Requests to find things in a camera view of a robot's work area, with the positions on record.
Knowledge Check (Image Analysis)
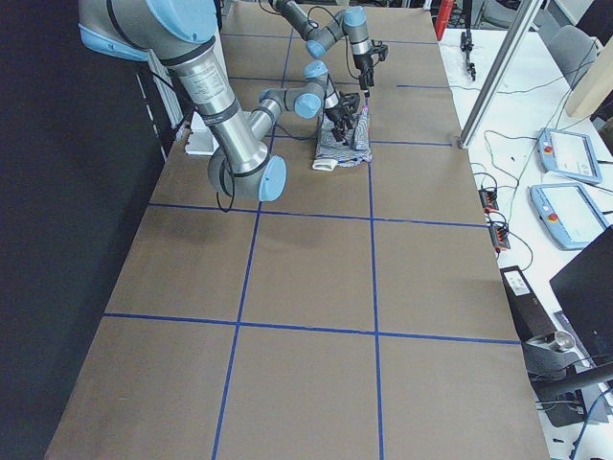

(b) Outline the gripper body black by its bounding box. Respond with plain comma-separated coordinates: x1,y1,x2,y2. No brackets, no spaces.
326,103,353,128
353,54,374,73

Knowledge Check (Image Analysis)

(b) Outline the striped polo shirt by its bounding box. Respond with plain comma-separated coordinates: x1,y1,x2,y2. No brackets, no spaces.
312,105,373,172

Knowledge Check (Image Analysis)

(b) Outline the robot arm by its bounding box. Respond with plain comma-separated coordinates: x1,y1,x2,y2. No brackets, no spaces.
269,1,388,98
79,1,368,201

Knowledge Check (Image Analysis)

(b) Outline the red cylinder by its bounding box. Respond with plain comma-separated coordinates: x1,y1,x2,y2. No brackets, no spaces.
434,0,455,41

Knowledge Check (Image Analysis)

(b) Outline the orange black connector box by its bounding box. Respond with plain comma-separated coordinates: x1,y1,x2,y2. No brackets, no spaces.
478,189,499,213

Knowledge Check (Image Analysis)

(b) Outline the grey office chair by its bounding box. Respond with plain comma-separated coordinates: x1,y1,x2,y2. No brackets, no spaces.
547,25,599,89

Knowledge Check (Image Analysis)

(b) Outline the far teach pendant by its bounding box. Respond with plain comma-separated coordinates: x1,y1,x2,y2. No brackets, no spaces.
537,127,602,185

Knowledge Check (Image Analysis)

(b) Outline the teach pendant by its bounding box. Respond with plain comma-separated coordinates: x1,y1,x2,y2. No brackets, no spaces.
537,127,602,185
529,183,609,250

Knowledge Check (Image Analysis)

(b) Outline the near teach pendant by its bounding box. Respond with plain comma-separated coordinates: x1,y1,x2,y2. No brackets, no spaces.
529,183,609,250

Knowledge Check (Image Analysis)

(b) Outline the black flat box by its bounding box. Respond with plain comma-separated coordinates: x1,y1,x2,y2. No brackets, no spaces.
500,265,556,341

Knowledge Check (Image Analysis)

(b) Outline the black monitor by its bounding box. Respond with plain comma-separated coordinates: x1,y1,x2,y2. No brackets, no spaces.
550,226,612,356

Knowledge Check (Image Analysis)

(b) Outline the metal cup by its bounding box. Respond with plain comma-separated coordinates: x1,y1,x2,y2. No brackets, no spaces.
552,331,576,353

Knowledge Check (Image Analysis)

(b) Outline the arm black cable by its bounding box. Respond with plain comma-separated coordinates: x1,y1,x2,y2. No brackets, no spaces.
214,71,336,215

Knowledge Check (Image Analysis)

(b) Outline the aluminium frame post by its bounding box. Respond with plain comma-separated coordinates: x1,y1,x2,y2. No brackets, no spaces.
458,0,542,150

